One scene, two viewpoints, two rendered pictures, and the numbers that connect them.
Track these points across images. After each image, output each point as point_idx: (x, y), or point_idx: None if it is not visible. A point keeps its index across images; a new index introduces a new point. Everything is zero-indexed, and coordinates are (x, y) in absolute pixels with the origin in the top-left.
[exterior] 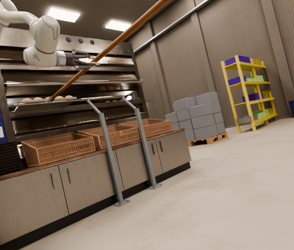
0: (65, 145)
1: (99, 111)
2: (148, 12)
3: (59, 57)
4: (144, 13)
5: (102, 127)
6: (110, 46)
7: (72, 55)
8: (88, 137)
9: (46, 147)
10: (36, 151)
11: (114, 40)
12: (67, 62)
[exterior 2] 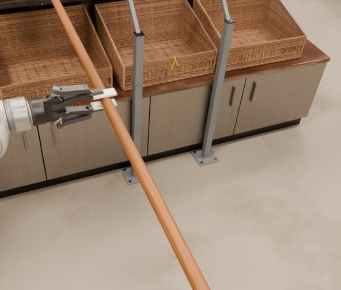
0: (54, 81)
1: (138, 25)
2: (183, 270)
3: (16, 128)
4: (178, 255)
5: (134, 62)
6: (125, 152)
7: (50, 104)
8: (103, 68)
9: (17, 85)
10: None
11: (132, 166)
12: (34, 125)
